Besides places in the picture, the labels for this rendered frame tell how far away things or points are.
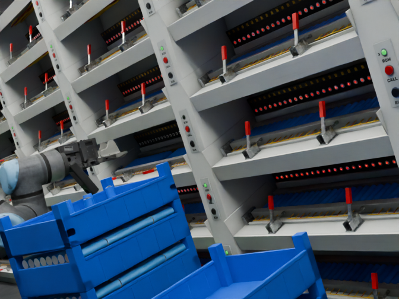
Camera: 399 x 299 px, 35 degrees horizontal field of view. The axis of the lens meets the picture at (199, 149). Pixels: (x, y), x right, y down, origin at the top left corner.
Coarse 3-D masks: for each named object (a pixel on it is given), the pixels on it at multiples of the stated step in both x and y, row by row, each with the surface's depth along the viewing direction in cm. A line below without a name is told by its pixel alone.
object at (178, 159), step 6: (180, 156) 190; (156, 162) 203; (162, 162) 198; (174, 162) 193; (180, 162) 190; (126, 168) 221; (132, 168) 215; (138, 168) 212; (144, 168) 209; (150, 168) 205; (120, 174) 225; (132, 174) 214
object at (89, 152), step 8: (72, 144) 183; (80, 144) 182; (88, 144) 185; (96, 144) 185; (64, 152) 181; (72, 152) 183; (80, 152) 184; (88, 152) 185; (96, 152) 186; (64, 160) 179; (72, 160) 182; (80, 160) 184; (88, 160) 183; (96, 160) 185
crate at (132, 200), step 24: (168, 168) 130; (120, 192) 141; (144, 192) 123; (168, 192) 128; (48, 216) 129; (72, 216) 109; (96, 216) 113; (120, 216) 117; (24, 240) 115; (48, 240) 111; (72, 240) 108
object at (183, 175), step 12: (156, 144) 223; (168, 144) 217; (132, 156) 235; (108, 168) 229; (120, 168) 229; (180, 168) 187; (120, 180) 221; (132, 180) 210; (180, 180) 185; (192, 180) 180
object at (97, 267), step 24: (168, 216) 127; (120, 240) 116; (144, 240) 121; (168, 240) 125; (72, 264) 108; (96, 264) 111; (120, 264) 115; (24, 288) 119; (48, 288) 114; (72, 288) 110
